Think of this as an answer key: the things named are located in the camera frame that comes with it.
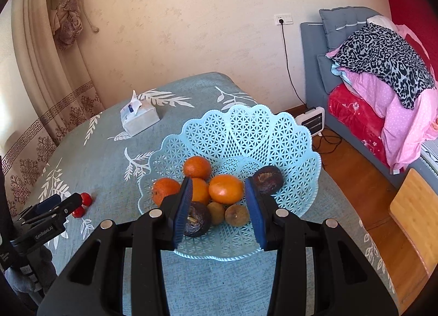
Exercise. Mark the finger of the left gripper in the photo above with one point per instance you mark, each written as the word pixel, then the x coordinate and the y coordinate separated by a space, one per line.
pixel 39 208
pixel 66 207

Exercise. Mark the pink polka-dot blanket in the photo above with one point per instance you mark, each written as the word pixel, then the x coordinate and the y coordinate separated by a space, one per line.
pixel 404 130

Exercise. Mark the wooden chair seat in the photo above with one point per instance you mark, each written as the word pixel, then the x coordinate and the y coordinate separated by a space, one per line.
pixel 414 209

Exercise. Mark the white tissue pack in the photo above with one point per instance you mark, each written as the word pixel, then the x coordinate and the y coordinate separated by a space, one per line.
pixel 136 116

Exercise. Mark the leopard print cloth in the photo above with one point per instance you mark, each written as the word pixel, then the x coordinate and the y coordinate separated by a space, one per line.
pixel 382 52

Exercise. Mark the red tomato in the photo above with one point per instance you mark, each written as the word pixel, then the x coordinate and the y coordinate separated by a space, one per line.
pixel 79 212
pixel 86 199

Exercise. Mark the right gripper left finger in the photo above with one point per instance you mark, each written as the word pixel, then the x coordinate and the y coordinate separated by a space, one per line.
pixel 91 283

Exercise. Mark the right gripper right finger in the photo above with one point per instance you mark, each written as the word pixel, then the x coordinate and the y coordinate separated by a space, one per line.
pixel 345 283

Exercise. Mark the orange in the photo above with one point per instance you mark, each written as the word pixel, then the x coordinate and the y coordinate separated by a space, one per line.
pixel 226 189

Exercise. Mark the white wall socket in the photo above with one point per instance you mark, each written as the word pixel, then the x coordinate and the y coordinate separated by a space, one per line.
pixel 283 19

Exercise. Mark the curtain tieback tassel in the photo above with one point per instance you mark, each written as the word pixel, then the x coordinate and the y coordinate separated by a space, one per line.
pixel 65 17

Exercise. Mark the light blue plastic basket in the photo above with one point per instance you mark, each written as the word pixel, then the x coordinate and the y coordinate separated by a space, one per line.
pixel 238 142

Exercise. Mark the small kiwi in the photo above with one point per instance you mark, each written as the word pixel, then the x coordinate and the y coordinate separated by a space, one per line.
pixel 217 212

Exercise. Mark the brown kiwi fruit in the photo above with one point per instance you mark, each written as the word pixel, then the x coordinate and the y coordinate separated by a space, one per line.
pixel 237 215

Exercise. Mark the dark purple passion fruit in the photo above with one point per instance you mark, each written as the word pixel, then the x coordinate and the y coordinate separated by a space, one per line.
pixel 268 179

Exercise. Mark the grey cushioned headboard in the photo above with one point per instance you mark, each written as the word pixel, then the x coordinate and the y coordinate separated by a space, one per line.
pixel 319 38

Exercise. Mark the small orange tangerine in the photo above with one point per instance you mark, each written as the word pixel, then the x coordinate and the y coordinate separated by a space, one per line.
pixel 200 191

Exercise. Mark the white electric heater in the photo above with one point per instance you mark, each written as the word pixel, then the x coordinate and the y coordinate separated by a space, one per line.
pixel 313 120

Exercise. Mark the teal leaf-pattern tablecloth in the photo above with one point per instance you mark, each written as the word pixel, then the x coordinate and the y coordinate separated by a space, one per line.
pixel 99 158

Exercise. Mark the beige patterned curtain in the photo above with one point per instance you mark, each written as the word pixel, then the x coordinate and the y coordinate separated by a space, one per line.
pixel 45 94

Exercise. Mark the red floral blanket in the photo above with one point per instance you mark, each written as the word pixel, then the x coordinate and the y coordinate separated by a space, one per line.
pixel 359 118

